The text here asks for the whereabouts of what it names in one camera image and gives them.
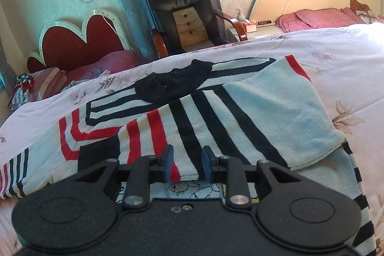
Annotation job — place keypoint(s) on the striped pillow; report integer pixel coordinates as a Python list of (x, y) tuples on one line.
[(48, 82)]

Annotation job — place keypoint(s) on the pump lotion bottle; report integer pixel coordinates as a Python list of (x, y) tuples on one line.
[(239, 16)]

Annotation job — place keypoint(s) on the dark phone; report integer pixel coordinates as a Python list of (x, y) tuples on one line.
[(264, 23)]

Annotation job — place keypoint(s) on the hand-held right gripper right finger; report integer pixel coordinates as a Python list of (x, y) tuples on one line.
[(207, 166)]

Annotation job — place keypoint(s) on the brown patterned cushion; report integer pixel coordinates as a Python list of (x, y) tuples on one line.
[(358, 4)]

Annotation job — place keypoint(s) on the floral bed quilt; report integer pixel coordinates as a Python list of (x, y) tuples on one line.
[(345, 64)]

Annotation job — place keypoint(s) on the striped knit sweater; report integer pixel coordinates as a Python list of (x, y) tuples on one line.
[(255, 100)]

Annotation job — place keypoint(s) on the pink tissue box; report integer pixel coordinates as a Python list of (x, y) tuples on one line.
[(249, 26)]

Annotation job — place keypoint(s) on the black leather armchair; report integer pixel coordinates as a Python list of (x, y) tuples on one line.
[(183, 4)]

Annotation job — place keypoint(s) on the pink checked pillow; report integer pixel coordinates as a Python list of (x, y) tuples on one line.
[(288, 22), (327, 17)]

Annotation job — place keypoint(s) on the cream nightstand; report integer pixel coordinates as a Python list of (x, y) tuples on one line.
[(264, 29)]

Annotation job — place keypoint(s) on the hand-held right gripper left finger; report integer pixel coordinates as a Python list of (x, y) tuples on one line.
[(168, 164)]

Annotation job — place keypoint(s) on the red heart-shaped headboard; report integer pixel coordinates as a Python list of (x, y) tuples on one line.
[(78, 43)]

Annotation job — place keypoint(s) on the purple pillow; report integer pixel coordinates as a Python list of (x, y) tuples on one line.
[(117, 62)]

